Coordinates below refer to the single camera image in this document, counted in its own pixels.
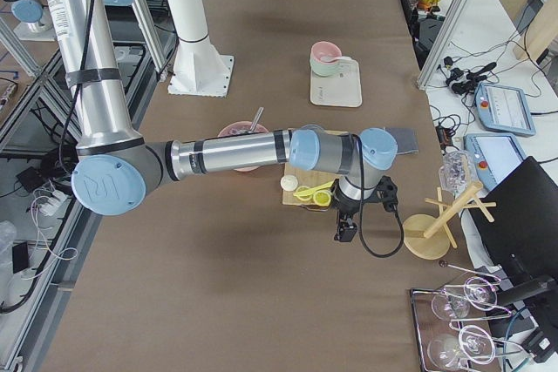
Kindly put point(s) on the upper wine glass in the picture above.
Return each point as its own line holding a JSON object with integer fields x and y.
{"x": 454, "y": 302}

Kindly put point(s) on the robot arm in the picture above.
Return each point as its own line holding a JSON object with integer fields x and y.
{"x": 117, "y": 168}

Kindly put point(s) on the wooden mug tree stand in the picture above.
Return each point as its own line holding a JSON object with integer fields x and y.
{"x": 430, "y": 238}

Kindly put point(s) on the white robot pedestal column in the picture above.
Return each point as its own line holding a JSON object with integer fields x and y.
{"x": 199, "y": 69}

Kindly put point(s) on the green bowl stack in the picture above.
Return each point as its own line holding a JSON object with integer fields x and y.
{"x": 323, "y": 69}

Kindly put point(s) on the lemon slice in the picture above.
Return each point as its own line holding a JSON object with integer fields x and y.
{"x": 322, "y": 198}
{"x": 305, "y": 198}

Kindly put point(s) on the clear glass mug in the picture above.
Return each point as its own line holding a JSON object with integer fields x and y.
{"x": 457, "y": 171}

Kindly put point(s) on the white ceramic spoon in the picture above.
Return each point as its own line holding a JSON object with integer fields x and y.
{"x": 332, "y": 59}

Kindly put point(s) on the grey folded cloth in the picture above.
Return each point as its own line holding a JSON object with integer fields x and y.
{"x": 405, "y": 138}

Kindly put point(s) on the black monitor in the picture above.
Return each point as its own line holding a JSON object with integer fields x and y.
{"x": 523, "y": 236}

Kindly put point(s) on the yellow plastic knife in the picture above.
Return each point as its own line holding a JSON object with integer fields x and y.
{"x": 305, "y": 191}

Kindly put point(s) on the teach pendant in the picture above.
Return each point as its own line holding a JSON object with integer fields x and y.
{"x": 495, "y": 156}
{"x": 504, "y": 109}

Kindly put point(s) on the lower teach pendant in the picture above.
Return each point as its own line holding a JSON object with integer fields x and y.
{"x": 495, "y": 156}

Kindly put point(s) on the white garlic bulb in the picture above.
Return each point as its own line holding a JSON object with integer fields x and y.
{"x": 289, "y": 183}

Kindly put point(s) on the small pink bowl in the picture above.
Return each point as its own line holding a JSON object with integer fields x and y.
{"x": 324, "y": 48}

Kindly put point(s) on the lower lemon slice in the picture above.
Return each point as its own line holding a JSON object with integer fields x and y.
{"x": 305, "y": 198}

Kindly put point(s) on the wine glass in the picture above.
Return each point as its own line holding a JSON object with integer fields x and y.
{"x": 454, "y": 302}
{"x": 472, "y": 347}

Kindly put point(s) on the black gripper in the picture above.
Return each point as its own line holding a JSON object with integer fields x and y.
{"x": 345, "y": 207}

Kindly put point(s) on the wooden cutting board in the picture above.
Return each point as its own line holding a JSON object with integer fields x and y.
{"x": 311, "y": 184}

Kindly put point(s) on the cream serving tray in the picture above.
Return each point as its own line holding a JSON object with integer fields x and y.
{"x": 342, "y": 89}

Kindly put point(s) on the lower wine glass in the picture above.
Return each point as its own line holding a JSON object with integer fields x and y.
{"x": 472, "y": 347}

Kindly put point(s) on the upper teach pendant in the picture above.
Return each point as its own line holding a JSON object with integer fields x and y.
{"x": 504, "y": 109}

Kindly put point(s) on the large pink ice bowl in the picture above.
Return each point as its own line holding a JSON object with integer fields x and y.
{"x": 240, "y": 127}

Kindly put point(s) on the upper lemon slice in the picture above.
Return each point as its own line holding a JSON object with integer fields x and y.
{"x": 322, "y": 198}

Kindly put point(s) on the wire glass rack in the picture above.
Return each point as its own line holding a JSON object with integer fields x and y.
{"x": 427, "y": 325}

